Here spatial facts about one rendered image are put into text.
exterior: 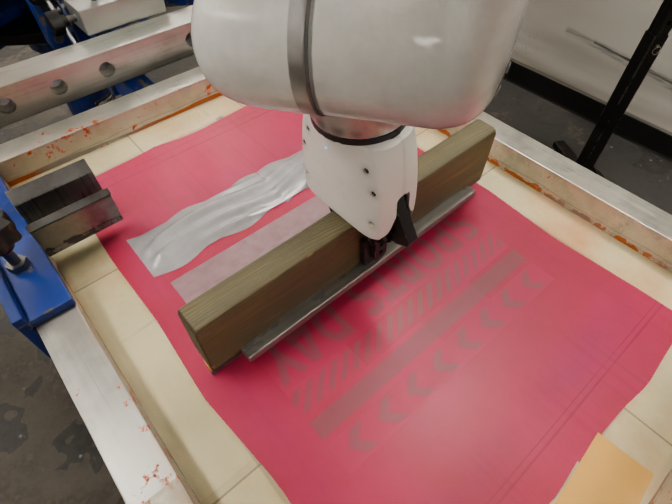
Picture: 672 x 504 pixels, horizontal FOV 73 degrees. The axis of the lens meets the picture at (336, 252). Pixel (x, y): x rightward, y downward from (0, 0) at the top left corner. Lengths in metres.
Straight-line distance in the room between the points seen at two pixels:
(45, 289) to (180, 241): 0.14
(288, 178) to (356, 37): 0.41
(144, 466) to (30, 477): 1.23
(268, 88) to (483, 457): 0.34
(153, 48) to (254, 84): 0.57
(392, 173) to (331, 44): 0.16
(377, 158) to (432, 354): 0.21
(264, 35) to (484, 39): 0.09
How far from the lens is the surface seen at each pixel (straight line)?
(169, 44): 0.79
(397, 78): 0.20
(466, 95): 0.19
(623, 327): 0.55
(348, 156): 0.34
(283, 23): 0.20
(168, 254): 0.54
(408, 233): 0.39
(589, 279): 0.57
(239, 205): 0.57
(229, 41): 0.21
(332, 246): 0.40
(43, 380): 1.73
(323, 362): 0.45
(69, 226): 0.55
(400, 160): 0.34
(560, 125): 2.57
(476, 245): 0.55
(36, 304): 0.50
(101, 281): 0.55
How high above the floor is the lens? 1.36
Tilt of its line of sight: 51 degrees down
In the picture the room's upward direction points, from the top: straight up
